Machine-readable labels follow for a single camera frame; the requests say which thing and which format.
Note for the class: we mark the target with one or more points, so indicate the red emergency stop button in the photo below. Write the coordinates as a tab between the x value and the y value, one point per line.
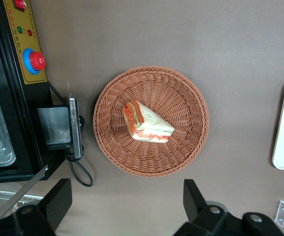
36	61

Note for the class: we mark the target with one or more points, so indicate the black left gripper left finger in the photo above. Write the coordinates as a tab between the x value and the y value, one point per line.
58	201

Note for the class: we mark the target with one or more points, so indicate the triangle sandwich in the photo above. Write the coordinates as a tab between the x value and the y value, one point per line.
147	123

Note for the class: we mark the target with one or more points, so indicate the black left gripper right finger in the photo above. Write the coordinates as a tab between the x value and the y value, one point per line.
196	204

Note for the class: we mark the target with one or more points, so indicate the yellow emergency stop box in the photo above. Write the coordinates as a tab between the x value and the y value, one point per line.
11	103

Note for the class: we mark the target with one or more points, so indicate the silver metal strip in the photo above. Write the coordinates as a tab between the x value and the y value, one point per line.
26	185

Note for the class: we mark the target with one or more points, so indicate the round brown wicker basket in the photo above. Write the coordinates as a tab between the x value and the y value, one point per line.
181	98

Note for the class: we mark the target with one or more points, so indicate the black bracket with metal plate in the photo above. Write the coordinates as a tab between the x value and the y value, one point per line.
56	127

